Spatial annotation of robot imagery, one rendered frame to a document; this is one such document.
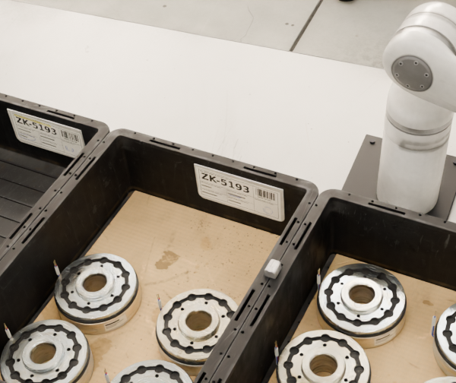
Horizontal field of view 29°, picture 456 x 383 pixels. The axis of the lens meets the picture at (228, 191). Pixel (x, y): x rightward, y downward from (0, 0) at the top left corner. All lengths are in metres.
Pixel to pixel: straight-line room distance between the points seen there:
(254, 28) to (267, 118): 1.44
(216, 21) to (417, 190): 1.79
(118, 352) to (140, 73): 0.72
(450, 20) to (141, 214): 0.47
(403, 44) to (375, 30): 1.80
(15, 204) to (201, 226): 0.27
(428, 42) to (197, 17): 1.97
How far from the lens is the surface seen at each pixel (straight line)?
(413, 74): 1.13
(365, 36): 2.89
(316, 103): 1.54
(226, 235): 1.16
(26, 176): 1.31
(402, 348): 1.05
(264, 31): 2.93
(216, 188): 1.14
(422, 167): 1.26
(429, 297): 1.10
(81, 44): 1.76
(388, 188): 1.31
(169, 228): 1.18
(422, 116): 1.20
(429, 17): 1.15
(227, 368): 0.91
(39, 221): 1.09
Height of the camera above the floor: 1.69
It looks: 45 degrees down
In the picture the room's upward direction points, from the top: 7 degrees counter-clockwise
